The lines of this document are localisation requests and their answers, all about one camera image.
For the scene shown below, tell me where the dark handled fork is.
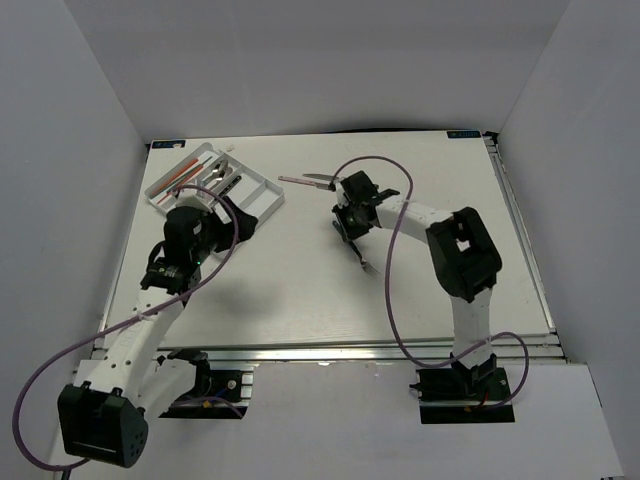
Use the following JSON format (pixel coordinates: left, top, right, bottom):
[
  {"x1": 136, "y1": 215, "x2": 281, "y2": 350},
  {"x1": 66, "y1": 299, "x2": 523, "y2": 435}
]
[{"x1": 332, "y1": 220, "x2": 379, "y2": 276}]

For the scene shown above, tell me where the red chopstick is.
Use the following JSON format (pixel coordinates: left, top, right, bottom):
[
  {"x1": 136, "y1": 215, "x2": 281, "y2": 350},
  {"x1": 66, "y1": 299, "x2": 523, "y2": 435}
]
[{"x1": 151, "y1": 158, "x2": 198, "y2": 197}]

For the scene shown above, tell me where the green handled spoon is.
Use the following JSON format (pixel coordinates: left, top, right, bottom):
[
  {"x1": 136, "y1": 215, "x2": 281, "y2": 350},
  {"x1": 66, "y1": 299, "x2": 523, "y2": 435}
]
[{"x1": 202, "y1": 160, "x2": 232, "y2": 189}]

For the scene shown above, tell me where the orange chopstick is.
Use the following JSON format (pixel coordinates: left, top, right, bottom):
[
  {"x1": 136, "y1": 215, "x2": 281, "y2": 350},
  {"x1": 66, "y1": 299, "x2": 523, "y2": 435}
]
[{"x1": 156, "y1": 188, "x2": 181, "y2": 206}]

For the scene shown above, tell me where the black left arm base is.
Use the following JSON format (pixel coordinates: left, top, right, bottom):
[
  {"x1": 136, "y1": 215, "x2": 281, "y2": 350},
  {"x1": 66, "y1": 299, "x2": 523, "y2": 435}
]
[{"x1": 156, "y1": 348, "x2": 248, "y2": 420}]

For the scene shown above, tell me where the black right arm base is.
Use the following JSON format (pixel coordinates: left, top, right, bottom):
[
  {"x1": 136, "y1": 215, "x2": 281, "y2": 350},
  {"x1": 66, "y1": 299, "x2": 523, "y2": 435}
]
[{"x1": 409, "y1": 367, "x2": 515, "y2": 425}]

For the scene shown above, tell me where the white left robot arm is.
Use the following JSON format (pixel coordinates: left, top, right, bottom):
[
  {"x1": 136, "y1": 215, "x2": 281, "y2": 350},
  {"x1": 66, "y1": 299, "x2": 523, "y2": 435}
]
[{"x1": 57, "y1": 197, "x2": 258, "y2": 468}]

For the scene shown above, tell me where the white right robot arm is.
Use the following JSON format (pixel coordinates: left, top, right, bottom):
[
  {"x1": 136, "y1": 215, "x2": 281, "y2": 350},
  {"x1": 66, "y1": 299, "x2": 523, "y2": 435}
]
[{"x1": 329, "y1": 171, "x2": 502, "y2": 399}]

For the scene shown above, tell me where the white compartment tray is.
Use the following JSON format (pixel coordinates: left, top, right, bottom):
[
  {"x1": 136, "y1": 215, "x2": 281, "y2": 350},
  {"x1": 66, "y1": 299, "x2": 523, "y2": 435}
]
[{"x1": 144, "y1": 142, "x2": 285, "y2": 225}]

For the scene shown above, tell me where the blue label sticker left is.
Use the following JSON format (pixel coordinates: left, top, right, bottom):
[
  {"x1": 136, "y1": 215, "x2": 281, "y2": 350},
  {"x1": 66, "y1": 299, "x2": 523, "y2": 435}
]
[{"x1": 150, "y1": 139, "x2": 186, "y2": 149}]

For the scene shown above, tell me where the blue label sticker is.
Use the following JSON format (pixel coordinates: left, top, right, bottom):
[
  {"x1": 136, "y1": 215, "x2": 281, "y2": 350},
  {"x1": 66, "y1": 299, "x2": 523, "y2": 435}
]
[
  {"x1": 446, "y1": 130, "x2": 482, "y2": 139},
  {"x1": 150, "y1": 139, "x2": 186, "y2": 149}
]

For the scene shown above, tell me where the blue label sticker right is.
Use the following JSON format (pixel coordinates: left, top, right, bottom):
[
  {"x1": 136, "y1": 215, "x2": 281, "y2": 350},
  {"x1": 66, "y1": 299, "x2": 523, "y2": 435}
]
[{"x1": 446, "y1": 130, "x2": 482, "y2": 139}]

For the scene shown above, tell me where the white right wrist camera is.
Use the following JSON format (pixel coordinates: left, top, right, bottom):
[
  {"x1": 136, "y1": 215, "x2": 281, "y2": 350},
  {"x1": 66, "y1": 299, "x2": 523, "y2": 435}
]
[{"x1": 329, "y1": 181, "x2": 349, "y2": 208}]

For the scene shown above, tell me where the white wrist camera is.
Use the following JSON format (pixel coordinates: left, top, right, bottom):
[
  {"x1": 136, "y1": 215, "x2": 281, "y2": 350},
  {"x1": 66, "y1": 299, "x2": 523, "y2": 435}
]
[
  {"x1": 329, "y1": 181, "x2": 349, "y2": 208},
  {"x1": 174, "y1": 194, "x2": 217, "y2": 213}
]

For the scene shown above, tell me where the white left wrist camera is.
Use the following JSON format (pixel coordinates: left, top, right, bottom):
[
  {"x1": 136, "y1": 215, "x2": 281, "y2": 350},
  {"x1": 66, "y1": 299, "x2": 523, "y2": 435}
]
[{"x1": 174, "y1": 194, "x2": 217, "y2": 213}]

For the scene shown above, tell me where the pink handled knife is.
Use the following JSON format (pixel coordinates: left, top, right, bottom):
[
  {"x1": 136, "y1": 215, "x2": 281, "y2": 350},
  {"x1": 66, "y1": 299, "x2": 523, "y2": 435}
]
[{"x1": 277, "y1": 176, "x2": 333, "y2": 191}]

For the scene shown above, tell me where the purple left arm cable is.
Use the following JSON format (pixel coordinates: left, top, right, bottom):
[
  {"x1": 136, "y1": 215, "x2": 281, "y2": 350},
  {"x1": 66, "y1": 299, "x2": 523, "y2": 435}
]
[{"x1": 11, "y1": 185, "x2": 239, "y2": 472}]

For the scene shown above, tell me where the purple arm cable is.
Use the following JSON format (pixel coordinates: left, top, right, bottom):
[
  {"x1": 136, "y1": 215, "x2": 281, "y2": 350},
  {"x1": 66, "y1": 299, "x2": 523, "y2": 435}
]
[
  {"x1": 11, "y1": 185, "x2": 239, "y2": 472},
  {"x1": 330, "y1": 155, "x2": 530, "y2": 405}
]

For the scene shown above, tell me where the dark handled knife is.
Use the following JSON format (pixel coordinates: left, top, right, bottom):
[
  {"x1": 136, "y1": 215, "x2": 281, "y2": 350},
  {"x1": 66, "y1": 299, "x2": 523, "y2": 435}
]
[{"x1": 303, "y1": 173, "x2": 334, "y2": 183}]

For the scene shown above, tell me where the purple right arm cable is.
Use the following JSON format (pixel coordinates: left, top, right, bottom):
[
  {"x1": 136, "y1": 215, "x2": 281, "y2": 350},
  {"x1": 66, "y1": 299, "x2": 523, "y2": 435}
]
[{"x1": 330, "y1": 155, "x2": 530, "y2": 405}]

